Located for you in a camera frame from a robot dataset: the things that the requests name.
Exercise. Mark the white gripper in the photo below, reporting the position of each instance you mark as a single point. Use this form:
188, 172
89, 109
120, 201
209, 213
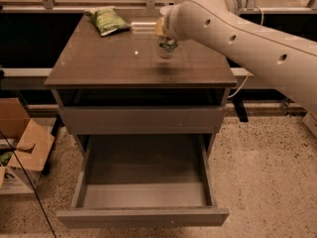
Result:
168, 24

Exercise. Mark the green 7up can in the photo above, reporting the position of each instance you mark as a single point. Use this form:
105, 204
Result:
166, 47

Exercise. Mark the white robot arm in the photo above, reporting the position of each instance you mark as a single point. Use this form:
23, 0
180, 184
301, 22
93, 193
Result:
287, 63

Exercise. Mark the grey drawer cabinet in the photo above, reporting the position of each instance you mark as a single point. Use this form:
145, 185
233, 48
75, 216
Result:
124, 70

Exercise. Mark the closed grey top drawer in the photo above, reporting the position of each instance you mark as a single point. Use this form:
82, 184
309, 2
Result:
132, 120

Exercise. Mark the open grey middle drawer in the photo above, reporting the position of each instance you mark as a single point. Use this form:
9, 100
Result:
144, 181

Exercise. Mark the white ceramic bowl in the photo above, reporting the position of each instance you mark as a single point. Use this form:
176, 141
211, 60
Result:
164, 10

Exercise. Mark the green chip bag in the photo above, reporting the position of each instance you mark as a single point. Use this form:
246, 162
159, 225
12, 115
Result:
106, 20

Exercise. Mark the cardboard box at right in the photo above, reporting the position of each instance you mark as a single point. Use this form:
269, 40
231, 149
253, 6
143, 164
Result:
311, 123

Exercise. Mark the open cardboard box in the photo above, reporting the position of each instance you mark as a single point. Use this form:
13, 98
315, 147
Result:
32, 144

